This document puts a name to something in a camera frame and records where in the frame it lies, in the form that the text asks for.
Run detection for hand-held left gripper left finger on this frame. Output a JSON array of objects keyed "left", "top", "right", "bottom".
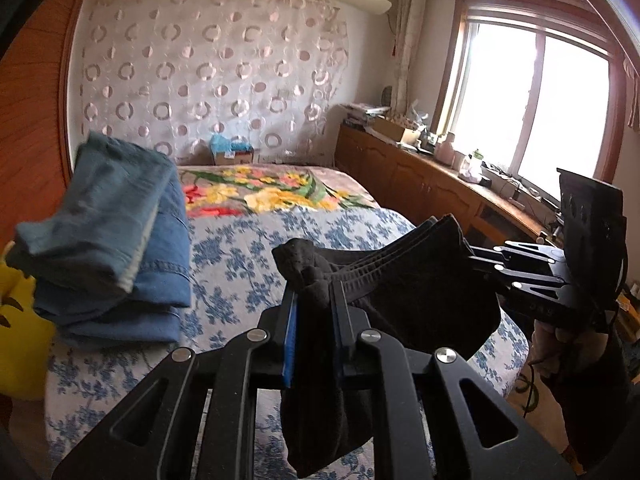
[{"left": 52, "top": 284, "right": 302, "bottom": 480}]

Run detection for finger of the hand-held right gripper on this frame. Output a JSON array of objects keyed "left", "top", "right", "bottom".
[
  {"left": 466, "top": 240, "right": 567, "bottom": 268},
  {"left": 491, "top": 266, "right": 569, "bottom": 307}
]

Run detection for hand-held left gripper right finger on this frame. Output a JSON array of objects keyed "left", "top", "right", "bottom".
[{"left": 330, "top": 280, "right": 577, "bottom": 480}]

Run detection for black pants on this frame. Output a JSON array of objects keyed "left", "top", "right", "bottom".
[{"left": 272, "top": 214, "right": 503, "bottom": 479}]

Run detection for person's right hand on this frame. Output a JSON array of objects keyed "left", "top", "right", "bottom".
[{"left": 530, "top": 319, "right": 566, "bottom": 378}]

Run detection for bed with floral sheet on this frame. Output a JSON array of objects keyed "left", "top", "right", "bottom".
[{"left": 44, "top": 206, "right": 532, "bottom": 480}]

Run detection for clear plastic bag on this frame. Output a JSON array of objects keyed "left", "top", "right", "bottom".
[{"left": 456, "top": 149, "right": 485, "bottom": 184}]

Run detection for pale pink bottle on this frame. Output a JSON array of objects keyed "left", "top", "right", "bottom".
[{"left": 434, "top": 131, "right": 457, "bottom": 167}]

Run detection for wooden cabinet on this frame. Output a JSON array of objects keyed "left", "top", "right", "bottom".
[{"left": 334, "top": 124, "right": 568, "bottom": 263}]

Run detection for dark blue folded jeans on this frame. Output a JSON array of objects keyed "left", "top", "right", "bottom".
[{"left": 34, "top": 170, "right": 194, "bottom": 350}]

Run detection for flowered pink blanket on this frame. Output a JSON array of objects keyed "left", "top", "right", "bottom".
[{"left": 176, "top": 163, "right": 382, "bottom": 220}]

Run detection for window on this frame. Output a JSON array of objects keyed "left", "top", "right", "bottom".
[{"left": 431, "top": 0, "right": 640, "bottom": 203}]

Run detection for open cardboard box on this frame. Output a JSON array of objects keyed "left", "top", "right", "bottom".
[{"left": 371, "top": 115, "right": 422, "bottom": 145}]

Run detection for cardboard box with blue items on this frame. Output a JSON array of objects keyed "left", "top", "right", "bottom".
[{"left": 209, "top": 133, "right": 256, "bottom": 167}]

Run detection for stack of papers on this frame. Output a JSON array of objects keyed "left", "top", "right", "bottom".
[{"left": 339, "top": 102, "right": 392, "bottom": 127}]

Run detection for light blue folded jeans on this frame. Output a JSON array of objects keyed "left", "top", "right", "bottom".
[{"left": 5, "top": 131, "right": 177, "bottom": 297}]

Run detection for white window drape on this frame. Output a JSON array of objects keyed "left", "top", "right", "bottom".
[{"left": 391, "top": 0, "right": 427, "bottom": 117}]

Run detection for yellow plush toy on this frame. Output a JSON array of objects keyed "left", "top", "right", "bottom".
[{"left": 0, "top": 241, "right": 57, "bottom": 402}]

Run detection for circle patterned curtain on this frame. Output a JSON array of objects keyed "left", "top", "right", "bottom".
[{"left": 79, "top": 0, "right": 350, "bottom": 167}]

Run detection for wooden wardrobe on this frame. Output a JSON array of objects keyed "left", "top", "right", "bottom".
[{"left": 0, "top": 0, "right": 98, "bottom": 273}]

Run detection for black cable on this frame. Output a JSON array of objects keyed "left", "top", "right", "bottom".
[{"left": 514, "top": 360, "right": 545, "bottom": 419}]

